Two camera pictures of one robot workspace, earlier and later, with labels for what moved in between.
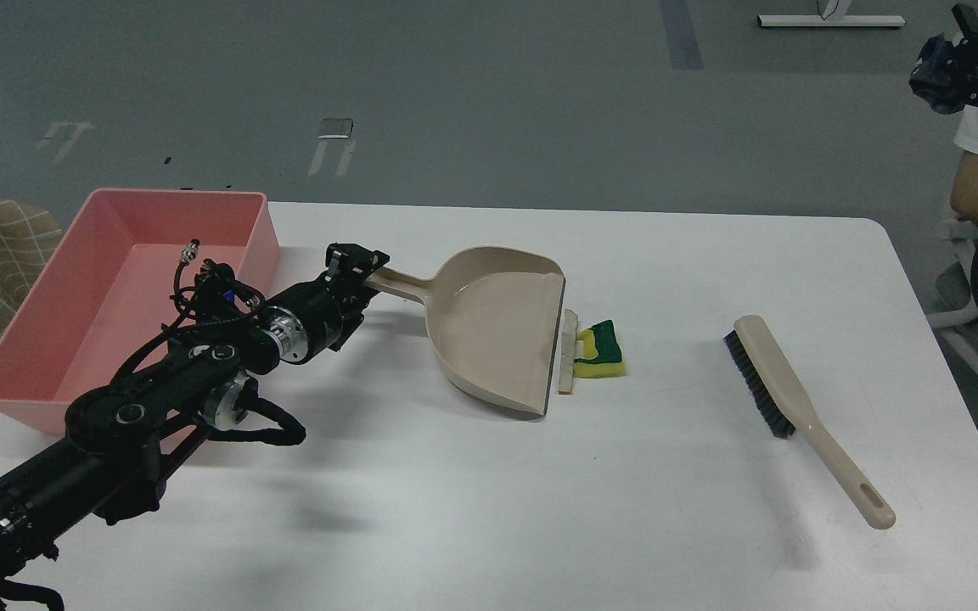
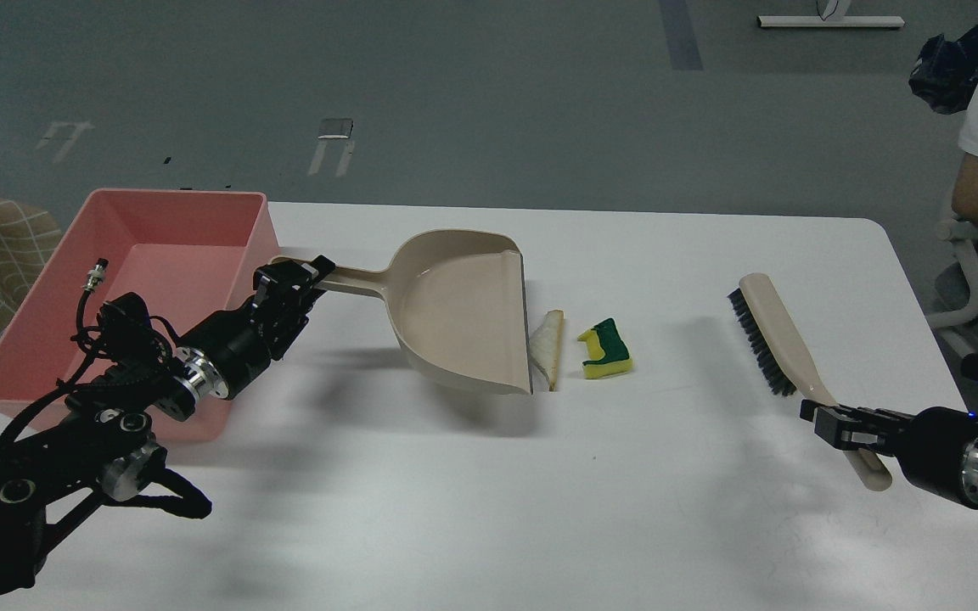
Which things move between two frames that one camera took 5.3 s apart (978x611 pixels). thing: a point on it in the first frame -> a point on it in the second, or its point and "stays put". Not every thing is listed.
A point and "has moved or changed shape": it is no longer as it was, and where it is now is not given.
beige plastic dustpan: [493, 314] has moved or changed shape
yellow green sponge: [603, 355] stays put
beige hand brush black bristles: [788, 411] -> [789, 365]
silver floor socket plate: [336, 128] stays put
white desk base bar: [830, 21] stays put
